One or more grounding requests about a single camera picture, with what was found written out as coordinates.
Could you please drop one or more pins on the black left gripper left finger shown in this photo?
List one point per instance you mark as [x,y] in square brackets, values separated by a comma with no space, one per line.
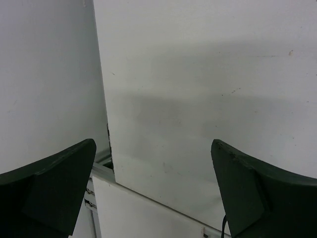
[43,199]

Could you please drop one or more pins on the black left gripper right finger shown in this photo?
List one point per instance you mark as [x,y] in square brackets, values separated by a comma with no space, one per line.
[261,200]

